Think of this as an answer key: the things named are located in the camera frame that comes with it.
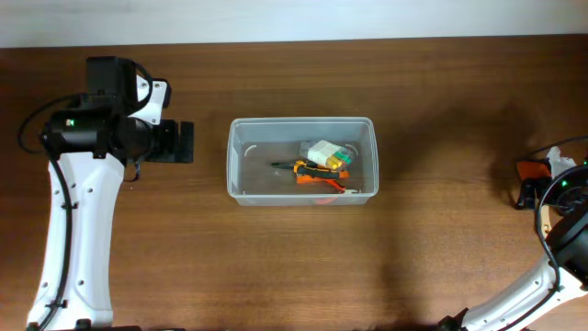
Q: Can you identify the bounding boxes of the orange scraper wooden handle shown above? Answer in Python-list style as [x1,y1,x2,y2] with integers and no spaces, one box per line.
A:
[514,159,555,240]

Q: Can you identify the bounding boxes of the clear plastic container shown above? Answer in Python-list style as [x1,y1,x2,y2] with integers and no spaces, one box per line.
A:
[227,117,379,206]

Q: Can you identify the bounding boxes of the orange black long-nose pliers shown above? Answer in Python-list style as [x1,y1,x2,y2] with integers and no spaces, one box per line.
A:
[271,160,344,179]

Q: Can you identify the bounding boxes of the clear box coloured bits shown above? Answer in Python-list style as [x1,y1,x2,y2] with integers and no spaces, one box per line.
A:
[300,140,356,170]

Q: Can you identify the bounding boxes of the orange socket bit rail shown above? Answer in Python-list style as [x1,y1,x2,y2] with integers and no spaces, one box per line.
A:
[296,171,349,184]

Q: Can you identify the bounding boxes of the red handled small cutters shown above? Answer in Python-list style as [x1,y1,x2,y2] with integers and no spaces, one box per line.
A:
[313,178,359,205]

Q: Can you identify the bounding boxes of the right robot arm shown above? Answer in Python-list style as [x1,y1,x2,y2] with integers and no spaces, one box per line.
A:
[435,165,587,331]

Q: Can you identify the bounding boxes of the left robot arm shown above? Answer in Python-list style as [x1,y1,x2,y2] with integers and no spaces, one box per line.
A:
[27,56,194,330]

